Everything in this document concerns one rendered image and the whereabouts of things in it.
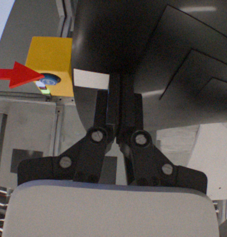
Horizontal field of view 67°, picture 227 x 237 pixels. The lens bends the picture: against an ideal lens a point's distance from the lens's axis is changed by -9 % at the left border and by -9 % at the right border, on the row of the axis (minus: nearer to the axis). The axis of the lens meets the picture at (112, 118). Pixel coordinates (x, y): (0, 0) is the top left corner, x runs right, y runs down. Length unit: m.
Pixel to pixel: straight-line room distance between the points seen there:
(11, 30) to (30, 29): 0.12
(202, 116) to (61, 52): 0.32
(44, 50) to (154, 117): 0.32
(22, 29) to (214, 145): 1.07
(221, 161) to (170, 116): 0.40
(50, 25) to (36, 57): 0.71
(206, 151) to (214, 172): 0.09
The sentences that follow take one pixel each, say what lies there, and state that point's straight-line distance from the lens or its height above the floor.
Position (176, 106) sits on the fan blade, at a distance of 0.17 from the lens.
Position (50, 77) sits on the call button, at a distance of 0.42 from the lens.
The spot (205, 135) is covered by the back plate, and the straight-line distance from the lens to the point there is 0.49.
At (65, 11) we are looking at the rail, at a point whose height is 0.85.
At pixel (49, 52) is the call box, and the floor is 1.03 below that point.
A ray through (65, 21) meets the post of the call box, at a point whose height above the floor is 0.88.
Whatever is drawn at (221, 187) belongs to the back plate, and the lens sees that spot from 0.67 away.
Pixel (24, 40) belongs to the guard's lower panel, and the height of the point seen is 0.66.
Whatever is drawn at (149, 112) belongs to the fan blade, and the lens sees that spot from 0.18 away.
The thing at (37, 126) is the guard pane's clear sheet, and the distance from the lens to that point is 0.91.
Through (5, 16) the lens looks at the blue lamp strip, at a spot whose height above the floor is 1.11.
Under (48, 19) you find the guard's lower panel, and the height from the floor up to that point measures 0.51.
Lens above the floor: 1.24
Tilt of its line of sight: 13 degrees down
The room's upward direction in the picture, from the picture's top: 176 degrees counter-clockwise
